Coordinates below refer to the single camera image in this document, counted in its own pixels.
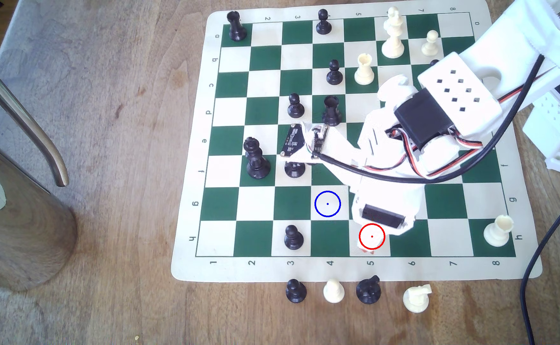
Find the white chess rook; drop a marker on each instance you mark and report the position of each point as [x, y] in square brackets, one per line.
[364, 69]
[498, 231]

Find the stainless steel pitcher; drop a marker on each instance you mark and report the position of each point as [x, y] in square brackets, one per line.
[16, 230]

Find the green white chess mat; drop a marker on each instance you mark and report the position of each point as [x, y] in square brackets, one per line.
[261, 206]

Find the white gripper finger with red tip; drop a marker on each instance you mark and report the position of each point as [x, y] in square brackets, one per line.
[364, 249]

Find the black rook row f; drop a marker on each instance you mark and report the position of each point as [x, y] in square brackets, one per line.
[294, 170]

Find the black queen piece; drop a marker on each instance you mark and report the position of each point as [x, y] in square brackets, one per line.
[256, 160]

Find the black chess knight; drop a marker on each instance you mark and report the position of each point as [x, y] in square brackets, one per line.
[368, 290]

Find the black chess rook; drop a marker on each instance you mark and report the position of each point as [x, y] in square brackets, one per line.
[236, 26]
[331, 111]

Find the white chess pawn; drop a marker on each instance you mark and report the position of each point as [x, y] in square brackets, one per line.
[430, 43]
[333, 291]

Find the white chess knight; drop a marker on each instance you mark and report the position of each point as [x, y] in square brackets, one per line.
[416, 298]

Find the white chess king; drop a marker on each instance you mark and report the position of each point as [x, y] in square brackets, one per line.
[393, 33]

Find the black camera circuit board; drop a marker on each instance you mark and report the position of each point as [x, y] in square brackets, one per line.
[293, 138]

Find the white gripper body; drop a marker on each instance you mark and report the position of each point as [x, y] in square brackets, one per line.
[383, 216]

